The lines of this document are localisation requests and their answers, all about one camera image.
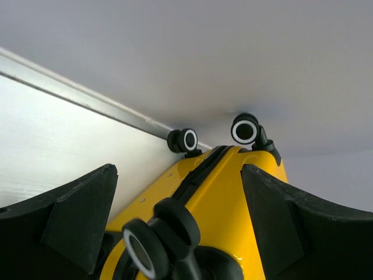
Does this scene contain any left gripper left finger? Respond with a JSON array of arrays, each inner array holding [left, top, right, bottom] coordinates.
[[1, 164, 118, 279]]

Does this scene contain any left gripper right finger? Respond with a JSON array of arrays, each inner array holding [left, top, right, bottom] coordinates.
[[241, 164, 372, 279]]

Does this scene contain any yellow hard-shell suitcase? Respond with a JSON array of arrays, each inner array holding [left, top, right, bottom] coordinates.
[[98, 113, 287, 279]]

